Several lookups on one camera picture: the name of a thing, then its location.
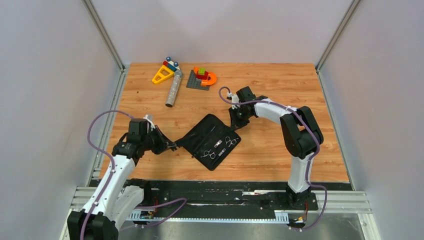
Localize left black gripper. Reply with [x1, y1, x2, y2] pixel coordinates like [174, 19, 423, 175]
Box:
[141, 125, 176, 155]

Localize silver thinning scissors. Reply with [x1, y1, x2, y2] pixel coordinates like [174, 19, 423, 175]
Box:
[214, 136, 239, 148]

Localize black zip tool case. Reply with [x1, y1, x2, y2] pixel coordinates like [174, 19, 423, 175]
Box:
[176, 114, 242, 171]

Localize small silver scissors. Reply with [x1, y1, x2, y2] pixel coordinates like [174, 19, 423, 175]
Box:
[201, 148, 227, 160]

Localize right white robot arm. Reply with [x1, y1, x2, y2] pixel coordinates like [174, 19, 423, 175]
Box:
[225, 94, 324, 209]

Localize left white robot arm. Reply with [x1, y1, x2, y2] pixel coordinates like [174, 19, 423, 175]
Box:
[67, 115, 177, 240]

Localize orange curved toy block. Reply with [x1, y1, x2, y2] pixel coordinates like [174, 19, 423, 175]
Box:
[193, 66, 217, 87]

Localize red toy block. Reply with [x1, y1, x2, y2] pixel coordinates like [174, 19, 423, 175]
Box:
[195, 71, 209, 81]

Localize grey building block baseplate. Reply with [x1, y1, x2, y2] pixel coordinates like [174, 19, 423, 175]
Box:
[186, 70, 210, 91]

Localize green toy cube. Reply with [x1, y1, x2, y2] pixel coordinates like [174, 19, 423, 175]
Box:
[197, 67, 206, 76]

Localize yellow triangle toy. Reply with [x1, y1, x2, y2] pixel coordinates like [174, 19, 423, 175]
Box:
[151, 65, 175, 85]

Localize silver glitter cylinder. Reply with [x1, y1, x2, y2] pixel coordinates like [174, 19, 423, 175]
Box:
[165, 69, 184, 108]

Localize red blue toy car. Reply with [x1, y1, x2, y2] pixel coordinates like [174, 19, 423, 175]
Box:
[162, 56, 180, 72]

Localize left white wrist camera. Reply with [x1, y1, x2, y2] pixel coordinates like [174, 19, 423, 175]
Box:
[143, 114, 156, 131]

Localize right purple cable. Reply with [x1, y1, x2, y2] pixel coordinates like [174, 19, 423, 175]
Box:
[218, 86, 329, 232]

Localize purple cable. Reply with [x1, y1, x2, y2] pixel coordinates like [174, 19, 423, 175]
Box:
[79, 110, 187, 240]
[218, 86, 329, 232]

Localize aluminium frame rail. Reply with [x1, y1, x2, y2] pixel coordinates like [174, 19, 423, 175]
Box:
[82, 0, 126, 72]

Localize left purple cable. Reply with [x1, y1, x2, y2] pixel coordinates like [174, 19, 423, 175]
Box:
[79, 110, 187, 240]

